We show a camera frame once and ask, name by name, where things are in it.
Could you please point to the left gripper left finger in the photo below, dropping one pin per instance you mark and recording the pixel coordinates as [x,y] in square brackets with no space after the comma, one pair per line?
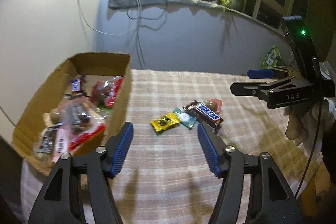
[117,148]

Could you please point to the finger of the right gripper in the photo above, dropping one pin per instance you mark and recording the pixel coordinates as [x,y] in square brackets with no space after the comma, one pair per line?
[250,89]
[260,74]

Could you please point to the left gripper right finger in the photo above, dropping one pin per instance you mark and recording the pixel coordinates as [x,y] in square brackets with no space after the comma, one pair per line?
[213,148]

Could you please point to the chocolate egg candy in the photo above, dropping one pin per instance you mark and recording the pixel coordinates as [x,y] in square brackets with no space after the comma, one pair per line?
[215,105]

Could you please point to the green yellow snack packet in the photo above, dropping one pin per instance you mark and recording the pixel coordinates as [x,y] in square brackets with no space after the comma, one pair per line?
[103,111]

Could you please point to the chocolate muffin clear wrapper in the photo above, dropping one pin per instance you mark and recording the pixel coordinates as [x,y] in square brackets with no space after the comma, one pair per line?
[79,118]

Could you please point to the snickers bar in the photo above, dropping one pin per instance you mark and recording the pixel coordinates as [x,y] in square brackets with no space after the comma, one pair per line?
[203,113]
[77,85]

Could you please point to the pink white snack packet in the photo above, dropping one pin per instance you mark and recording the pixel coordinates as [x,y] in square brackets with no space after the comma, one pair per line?
[61,144]

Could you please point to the yellow candy packet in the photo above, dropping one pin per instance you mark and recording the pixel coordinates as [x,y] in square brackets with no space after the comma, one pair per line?
[165,122]

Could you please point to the green snack bag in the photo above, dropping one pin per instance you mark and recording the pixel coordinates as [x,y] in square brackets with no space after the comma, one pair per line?
[272,58]

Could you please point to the white cloth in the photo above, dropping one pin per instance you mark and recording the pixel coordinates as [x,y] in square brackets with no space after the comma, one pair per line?
[308,129]

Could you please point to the teal mint candy packet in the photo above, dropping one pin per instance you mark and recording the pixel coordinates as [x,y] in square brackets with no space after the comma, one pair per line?
[185,119]

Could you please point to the plaid table cloth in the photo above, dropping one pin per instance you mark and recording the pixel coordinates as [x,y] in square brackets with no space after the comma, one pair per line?
[165,178]

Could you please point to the black snack packet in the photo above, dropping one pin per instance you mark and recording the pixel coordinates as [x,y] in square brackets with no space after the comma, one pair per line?
[47,142]

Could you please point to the brown cardboard box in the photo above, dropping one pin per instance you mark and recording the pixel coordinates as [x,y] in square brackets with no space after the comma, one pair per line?
[97,67]

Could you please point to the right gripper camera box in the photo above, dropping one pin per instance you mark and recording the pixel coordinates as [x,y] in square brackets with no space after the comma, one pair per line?
[301,43]

